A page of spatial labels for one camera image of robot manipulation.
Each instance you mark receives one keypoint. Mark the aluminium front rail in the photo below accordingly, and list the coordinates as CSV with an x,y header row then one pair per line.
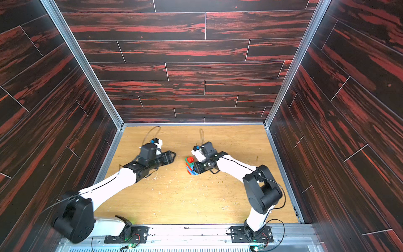
x,y
207,238

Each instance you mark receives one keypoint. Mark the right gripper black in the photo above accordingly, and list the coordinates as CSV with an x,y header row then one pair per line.
x,y
204,165

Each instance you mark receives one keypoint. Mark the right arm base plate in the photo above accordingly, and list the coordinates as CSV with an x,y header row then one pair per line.
x,y
244,234

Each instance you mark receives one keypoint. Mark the red long lego brick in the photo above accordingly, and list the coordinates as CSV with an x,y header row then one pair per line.
x,y
190,170

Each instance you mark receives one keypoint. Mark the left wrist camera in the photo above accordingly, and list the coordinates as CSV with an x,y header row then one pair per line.
x,y
158,143

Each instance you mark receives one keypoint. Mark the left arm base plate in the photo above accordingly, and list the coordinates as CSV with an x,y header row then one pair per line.
x,y
134,235

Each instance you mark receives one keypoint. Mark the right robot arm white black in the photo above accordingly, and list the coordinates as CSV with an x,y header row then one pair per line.
x,y
263,192

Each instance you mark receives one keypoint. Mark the green long lego brick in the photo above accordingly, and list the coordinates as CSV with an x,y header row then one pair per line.
x,y
189,165

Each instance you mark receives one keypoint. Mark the cyan lego brick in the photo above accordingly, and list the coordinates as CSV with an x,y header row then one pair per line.
x,y
191,172

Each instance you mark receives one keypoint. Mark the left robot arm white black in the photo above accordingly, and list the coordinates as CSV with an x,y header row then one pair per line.
x,y
74,218

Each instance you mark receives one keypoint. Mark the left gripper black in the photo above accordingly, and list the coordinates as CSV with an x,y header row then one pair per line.
x,y
169,159

